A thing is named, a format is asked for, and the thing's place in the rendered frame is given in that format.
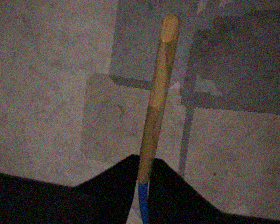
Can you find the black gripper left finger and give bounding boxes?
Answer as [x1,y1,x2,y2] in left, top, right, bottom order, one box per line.
[0,154,140,224]

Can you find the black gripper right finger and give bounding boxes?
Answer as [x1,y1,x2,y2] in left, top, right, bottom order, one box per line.
[148,158,280,224]

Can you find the wooden stick with blue string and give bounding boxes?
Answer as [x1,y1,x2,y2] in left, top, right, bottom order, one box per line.
[137,14,180,224]

